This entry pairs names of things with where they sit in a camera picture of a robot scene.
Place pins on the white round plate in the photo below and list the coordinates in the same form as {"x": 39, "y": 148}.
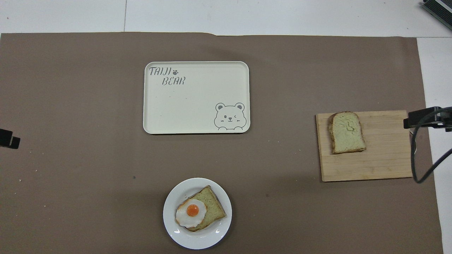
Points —
{"x": 183, "y": 238}

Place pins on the cream tray with bear print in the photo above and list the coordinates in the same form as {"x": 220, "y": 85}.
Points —
{"x": 197, "y": 106}

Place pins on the bread slice with dark crust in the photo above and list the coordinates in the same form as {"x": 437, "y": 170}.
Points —
{"x": 212, "y": 208}

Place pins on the fried egg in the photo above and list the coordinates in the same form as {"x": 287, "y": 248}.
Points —
{"x": 190, "y": 211}

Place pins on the pale bread slice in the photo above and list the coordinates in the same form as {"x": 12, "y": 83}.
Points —
{"x": 346, "y": 134}

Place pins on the wooden cutting board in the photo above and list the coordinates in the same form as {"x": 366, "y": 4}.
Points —
{"x": 385, "y": 151}

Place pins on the grey ribbed metal box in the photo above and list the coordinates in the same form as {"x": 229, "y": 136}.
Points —
{"x": 439, "y": 7}

